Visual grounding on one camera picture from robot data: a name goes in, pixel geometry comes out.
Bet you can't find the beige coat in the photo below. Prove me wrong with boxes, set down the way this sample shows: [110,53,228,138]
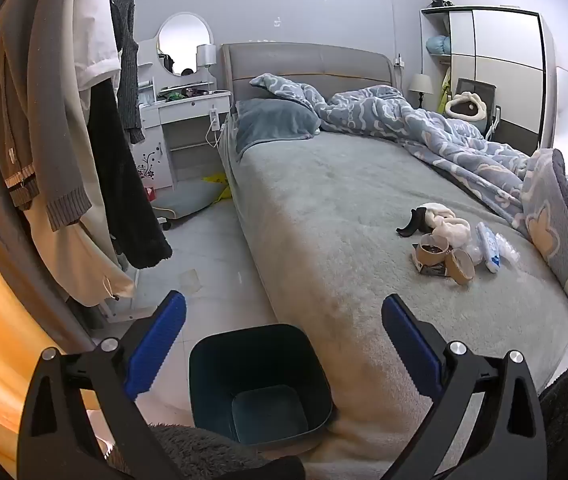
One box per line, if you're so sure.
[0,35,135,307]

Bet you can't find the dark grey knit sweater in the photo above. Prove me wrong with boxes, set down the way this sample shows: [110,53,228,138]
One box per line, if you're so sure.
[109,0,147,146]

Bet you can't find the grey ribbed sweater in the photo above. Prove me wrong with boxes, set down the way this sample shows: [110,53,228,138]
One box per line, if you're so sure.
[24,0,95,233]

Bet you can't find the black fuzzy garment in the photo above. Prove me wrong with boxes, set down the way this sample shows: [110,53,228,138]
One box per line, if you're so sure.
[86,80,174,270]

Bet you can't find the bed with grey sheet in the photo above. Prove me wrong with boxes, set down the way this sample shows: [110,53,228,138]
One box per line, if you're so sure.
[218,42,568,480]

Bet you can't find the bedside lamp with white shade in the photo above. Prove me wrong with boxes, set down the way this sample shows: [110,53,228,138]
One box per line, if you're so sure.
[408,73,435,108]

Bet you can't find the dark teal trash bin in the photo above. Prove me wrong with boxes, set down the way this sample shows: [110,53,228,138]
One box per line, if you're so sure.
[188,324,335,448]

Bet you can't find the white vanity table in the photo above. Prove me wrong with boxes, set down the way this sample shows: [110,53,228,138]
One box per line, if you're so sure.
[135,35,235,192]

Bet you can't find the cream flower-shaped plush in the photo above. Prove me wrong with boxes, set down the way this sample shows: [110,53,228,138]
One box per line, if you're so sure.
[445,91,490,122]

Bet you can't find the brown paper cup with scraps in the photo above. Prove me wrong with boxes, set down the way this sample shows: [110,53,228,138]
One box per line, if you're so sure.
[411,234,451,273]

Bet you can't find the white black-framed wardrobe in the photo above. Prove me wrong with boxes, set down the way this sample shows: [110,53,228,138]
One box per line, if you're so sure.
[420,6,557,156]

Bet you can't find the clear plastic wrapper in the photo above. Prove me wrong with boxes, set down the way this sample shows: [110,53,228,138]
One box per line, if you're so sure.
[496,232,521,263]

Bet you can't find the yellow plastic bag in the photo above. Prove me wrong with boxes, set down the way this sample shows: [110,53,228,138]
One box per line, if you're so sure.
[201,172,230,203]

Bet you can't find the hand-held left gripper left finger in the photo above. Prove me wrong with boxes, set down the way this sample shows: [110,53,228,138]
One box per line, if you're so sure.
[16,290,187,480]

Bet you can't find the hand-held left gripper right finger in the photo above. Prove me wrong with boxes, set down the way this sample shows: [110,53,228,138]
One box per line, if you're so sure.
[381,294,550,480]

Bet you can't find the blue cloud-patterned blanket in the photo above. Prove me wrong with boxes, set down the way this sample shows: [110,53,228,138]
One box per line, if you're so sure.
[250,72,568,323]

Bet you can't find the white blue packet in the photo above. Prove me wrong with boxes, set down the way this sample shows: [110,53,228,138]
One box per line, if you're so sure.
[475,222,502,273]

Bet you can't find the brown striped-cuff cardigan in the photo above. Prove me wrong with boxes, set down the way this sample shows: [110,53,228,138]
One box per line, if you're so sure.
[0,0,40,211]

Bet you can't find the round wall mirror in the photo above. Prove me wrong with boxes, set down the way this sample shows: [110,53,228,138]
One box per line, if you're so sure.
[156,14,214,77]

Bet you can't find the white and black socks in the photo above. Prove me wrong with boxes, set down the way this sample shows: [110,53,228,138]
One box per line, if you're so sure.
[416,202,472,248]

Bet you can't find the light blue bundle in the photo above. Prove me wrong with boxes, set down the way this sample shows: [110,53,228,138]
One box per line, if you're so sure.
[426,35,452,56]

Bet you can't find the clear plastic cup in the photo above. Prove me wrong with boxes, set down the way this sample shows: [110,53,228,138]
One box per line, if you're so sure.
[464,242,486,267]

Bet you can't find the green pouch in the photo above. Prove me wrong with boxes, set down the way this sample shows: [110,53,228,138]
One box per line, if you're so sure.
[159,87,210,102]

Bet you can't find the white charger with cable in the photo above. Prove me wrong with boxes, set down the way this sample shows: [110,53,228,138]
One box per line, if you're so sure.
[205,107,222,150]

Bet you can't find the blue-grey pillow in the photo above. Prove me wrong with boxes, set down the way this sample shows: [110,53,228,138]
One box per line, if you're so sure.
[234,97,322,158]

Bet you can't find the white shirt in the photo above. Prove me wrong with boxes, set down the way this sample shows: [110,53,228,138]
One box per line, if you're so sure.
[64,0,122,111]

